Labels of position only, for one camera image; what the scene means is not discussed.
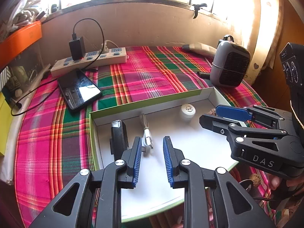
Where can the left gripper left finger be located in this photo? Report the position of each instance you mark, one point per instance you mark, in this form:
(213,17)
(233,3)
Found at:
(94,197)

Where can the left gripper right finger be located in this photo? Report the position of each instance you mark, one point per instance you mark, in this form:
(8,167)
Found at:
(212,198)

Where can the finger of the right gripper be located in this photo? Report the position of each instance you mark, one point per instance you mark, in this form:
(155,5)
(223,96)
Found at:
(261,115)
(225,127)

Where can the white bottle cap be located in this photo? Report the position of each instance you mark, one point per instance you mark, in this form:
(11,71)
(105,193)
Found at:
(187,112)

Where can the black rectangular device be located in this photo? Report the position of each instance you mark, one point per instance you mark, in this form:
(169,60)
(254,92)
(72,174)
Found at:
(119,140)

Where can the green white cardboard box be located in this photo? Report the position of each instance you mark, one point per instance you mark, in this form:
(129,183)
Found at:
(153,193)

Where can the grey black small heater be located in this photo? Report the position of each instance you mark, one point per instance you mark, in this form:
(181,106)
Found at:
(230,63)

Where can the pink green plaid cloth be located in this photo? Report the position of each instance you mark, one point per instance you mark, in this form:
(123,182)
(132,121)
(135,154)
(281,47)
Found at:
(53,144)

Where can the yellow box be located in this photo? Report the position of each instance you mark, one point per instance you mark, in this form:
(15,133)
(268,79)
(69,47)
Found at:
(5,123)

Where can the beige heart curtain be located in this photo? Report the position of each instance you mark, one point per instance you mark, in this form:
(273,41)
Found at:
(267,27)

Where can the black smartphone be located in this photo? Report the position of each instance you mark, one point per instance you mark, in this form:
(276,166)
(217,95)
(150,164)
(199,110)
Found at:
(78,90)

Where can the black window latch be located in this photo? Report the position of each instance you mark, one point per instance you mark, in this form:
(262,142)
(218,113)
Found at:
(197,7)

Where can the white power strip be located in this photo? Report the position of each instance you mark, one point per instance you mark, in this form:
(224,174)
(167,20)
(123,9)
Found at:
(90,60)

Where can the white plug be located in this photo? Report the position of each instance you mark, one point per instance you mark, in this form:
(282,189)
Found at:
(105,49)

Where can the clear plastic container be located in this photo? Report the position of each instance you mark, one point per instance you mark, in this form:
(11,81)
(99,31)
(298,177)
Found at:
(24,69)

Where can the black charger adapter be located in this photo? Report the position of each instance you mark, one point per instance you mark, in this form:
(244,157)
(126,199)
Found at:
(77,48)

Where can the orange box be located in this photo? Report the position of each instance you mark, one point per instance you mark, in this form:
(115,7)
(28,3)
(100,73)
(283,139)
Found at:
(18,42)

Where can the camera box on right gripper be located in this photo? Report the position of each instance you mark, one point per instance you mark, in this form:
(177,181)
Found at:
(291,58)

